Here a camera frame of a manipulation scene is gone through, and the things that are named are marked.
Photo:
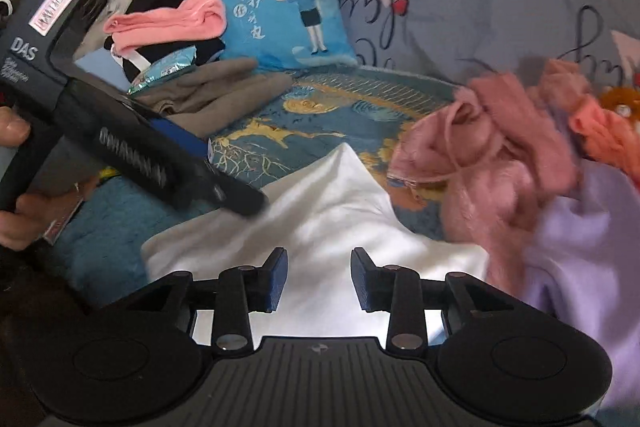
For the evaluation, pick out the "taupe knit garment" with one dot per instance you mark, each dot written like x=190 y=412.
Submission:
x=225 y=92

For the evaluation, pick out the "salmon pink garment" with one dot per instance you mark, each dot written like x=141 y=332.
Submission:
x=165 y=19
x=600 y=132

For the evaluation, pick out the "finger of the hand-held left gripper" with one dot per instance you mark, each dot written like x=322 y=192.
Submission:
x=235 y=197
x=180 y=138

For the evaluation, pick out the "person's left hand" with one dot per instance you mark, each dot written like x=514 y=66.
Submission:
x=30 y=217

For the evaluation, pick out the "orange fox plush toy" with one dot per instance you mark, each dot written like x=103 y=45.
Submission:
x=622 y=99

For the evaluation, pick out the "teal foil snack packet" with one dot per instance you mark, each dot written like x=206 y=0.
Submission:
x=165 y=69

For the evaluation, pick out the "light blue cloth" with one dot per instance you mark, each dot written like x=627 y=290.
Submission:
x=100 y=64

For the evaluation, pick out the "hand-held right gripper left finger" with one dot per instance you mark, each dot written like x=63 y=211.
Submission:
x=277 y=279

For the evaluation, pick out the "pink fluffy jacket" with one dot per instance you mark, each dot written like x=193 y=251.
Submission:
x=500 y=187

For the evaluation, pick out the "red playing card packet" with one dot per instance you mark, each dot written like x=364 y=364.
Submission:
x=62 y=223

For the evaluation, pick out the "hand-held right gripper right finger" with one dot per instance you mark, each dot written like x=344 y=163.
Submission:
x=362 y=279

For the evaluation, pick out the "blue patterned quilted mat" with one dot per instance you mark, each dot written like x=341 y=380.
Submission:
x=310 y=117

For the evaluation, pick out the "white printed t-shirt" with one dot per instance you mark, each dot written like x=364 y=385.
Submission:
x=325 y=217

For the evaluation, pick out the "purple sweatshirt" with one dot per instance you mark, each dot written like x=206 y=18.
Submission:
x=590 y=267

